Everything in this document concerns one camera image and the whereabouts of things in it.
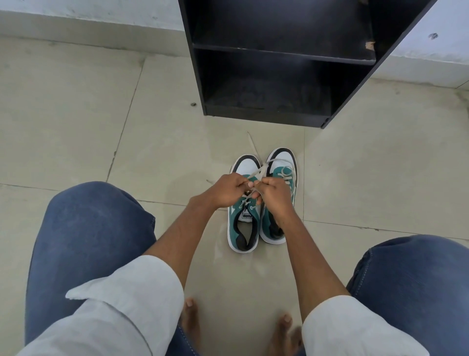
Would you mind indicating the person's left white shirt sleeve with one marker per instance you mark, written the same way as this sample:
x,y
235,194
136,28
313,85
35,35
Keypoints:
x,y
121,311

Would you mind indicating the person's bare foot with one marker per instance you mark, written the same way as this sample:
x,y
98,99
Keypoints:
x,y
284,335
191,322

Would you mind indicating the person's right hand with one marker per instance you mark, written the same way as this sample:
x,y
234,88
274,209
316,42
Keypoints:
x,y
274,198

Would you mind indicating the person's right forearm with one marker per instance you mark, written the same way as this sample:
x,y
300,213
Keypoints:
x,y
311,256

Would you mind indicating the person's right white shirt sleeve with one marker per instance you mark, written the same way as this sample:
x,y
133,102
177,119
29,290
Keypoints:
x,y
351,330

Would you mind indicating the person's white shirt sleeve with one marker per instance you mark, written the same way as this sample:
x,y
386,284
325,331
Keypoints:
x,y
121,311
351,330

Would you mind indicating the person's right bare foot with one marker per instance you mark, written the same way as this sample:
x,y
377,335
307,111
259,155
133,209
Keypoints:
x,y
284,335

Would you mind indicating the person's leg blue jeans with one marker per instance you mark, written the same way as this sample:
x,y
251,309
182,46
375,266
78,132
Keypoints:
x,y
91,234
414,278

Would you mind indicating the white shoelace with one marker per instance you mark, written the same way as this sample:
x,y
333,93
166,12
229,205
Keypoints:
x,y
256,154

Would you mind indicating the person's right fingers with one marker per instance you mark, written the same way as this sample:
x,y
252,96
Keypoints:
x,y
258,192

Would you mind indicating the person's left forearm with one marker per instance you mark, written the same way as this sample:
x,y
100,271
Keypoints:
x,y
179,234

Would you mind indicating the person's right leg blue jeans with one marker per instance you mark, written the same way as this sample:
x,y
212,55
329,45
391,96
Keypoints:
x,y
414,278

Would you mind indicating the person's left hand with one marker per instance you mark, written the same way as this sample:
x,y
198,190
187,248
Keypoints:
x,y
225,190

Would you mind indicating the person's left leg blue jeans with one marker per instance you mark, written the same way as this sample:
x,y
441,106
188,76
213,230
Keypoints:
x,y
91,234

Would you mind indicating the person's left bare foot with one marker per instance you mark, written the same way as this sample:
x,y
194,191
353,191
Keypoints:
x,y
191,322

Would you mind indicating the person's left fingers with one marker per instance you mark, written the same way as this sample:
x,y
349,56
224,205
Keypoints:
x,y
246,184

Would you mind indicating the black wooden shelf unit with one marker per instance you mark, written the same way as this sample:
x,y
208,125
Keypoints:
x,y
278,55

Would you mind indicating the green white sneaker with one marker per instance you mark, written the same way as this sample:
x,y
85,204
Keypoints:
x,y
241,227
280,165

